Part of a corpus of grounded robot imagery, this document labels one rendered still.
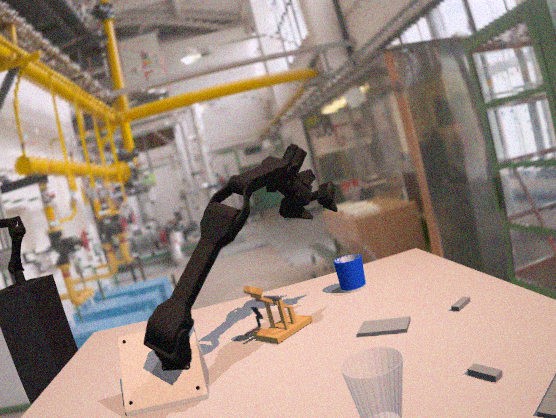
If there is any blue mug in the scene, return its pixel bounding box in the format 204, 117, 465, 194
333, 254, 366, 293

